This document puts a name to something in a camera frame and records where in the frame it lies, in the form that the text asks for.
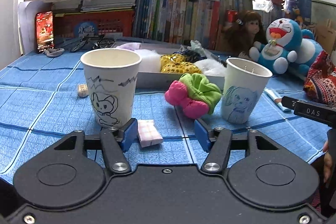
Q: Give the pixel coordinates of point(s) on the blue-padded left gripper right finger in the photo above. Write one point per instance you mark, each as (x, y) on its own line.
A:
(216, 142)

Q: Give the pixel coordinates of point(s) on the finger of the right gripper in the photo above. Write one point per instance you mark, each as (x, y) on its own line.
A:
(288, 102)

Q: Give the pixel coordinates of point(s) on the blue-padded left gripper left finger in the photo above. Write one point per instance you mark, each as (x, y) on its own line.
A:
(114, 143)

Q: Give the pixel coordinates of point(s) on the pink checkered eraser block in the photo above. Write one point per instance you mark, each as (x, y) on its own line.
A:
(148, 135)

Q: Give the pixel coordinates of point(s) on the white foam sponge block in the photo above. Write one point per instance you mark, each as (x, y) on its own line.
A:
(210, 67)

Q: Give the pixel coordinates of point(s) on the white fluffy pompom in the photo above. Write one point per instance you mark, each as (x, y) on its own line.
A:
(151, 61)

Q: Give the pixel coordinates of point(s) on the navy floral fabric pouch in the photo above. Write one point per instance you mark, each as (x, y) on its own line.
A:
(191, 56)

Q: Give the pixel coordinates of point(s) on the gold sequin bow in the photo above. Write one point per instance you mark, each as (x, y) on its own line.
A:
(177, 63)

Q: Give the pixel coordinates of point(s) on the pale pink knit sock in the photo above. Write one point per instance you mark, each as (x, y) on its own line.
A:
(130, 46)

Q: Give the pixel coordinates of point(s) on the green floral fabric pouch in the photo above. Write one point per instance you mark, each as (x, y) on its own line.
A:
(196, 46)

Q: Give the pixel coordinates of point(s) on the person's hand at right edge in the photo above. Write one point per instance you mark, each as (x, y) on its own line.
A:
(328, 162)

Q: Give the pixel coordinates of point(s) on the red patterned fabric pouch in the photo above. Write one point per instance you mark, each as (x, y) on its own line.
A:
(320, 81)

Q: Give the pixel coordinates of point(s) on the pink and green scrunchie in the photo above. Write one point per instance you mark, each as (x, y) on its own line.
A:
(195, 94)

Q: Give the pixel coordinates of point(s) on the Doraemon plush toy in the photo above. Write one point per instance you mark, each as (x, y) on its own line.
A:
(289, 49)

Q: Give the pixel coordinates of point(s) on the small beige die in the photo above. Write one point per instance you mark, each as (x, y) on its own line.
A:
(82, 90)

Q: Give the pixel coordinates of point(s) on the paper cup with rabbit drawing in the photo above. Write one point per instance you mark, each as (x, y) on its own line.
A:
(111, 77)

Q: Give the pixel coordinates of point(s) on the brown-haired doll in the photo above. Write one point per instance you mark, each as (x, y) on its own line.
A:
(246, 30)

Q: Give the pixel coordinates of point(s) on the white shallow cardboard box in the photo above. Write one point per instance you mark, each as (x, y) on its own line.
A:
(158, 80)

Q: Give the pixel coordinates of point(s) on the blue checkered tablecloth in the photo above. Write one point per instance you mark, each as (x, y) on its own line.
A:
(39, 105)

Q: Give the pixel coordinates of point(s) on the miniature black bicycle model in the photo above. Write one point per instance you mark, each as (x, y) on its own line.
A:
(86, 43)

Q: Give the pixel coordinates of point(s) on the red plastic basket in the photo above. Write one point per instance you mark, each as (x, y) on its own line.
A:
(108, 23)

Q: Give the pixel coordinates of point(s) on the row of upright books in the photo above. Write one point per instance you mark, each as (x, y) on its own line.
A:
(181, 21)

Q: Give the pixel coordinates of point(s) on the smartphone with red screen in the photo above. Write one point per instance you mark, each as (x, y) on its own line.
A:
(44, 31)

